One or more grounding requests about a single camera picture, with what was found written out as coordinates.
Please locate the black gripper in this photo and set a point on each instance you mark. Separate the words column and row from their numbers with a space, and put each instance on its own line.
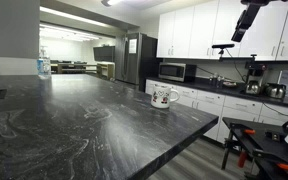
column 250, row 13

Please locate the long wooden table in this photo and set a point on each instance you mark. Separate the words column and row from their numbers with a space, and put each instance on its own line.
column 74, row 66

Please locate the ceiling light fixture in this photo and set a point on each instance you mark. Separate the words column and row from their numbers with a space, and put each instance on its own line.
column 110, row 2

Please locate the dark stainless refrigerator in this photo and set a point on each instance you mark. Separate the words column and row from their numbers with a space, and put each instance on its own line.
column 140, row 60

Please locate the black kitchen countertop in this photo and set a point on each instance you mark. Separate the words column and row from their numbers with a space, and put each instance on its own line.
column 217, row 88

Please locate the black flat screen monitor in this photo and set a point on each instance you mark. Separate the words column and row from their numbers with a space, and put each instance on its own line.
column 104, row 54

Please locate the black bar camera on mount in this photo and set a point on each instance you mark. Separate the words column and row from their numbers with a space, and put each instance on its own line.
column 222, row 46

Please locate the stainless steel microwave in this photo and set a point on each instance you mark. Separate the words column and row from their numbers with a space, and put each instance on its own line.
column 174, row 71

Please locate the black robot workbench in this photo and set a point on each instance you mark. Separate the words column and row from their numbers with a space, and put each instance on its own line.
column 267, row 146

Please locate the white upper wall cabinets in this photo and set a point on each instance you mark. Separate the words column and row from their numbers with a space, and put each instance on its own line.
column 197, row 30

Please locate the steel coffee carafe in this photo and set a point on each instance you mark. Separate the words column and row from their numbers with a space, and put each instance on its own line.
column 252, row 88

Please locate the white lower kitchen cabinets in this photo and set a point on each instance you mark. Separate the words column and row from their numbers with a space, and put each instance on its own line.
column 217, row 103

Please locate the clear plastic water bottle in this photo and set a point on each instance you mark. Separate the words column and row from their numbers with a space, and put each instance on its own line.
column 44, row 65

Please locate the small bowl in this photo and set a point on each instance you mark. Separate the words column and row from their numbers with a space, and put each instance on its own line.
column 230, row 84

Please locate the steel kettle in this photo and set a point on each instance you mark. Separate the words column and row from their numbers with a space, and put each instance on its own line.
column 275, row 90

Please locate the white paper sheet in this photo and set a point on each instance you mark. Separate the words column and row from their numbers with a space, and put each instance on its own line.
column 132, row 46

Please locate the wooden shelf unit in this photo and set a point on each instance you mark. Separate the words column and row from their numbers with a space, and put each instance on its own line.
column 105, row 70

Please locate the white mug with cartoon print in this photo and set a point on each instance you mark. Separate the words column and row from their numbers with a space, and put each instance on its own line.
column 160, row 97

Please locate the small glass jars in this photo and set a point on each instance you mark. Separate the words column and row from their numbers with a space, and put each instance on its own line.
column 215, row 80

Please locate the black drip coffee maker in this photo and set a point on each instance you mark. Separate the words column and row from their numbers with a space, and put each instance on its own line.
column 255, row 71

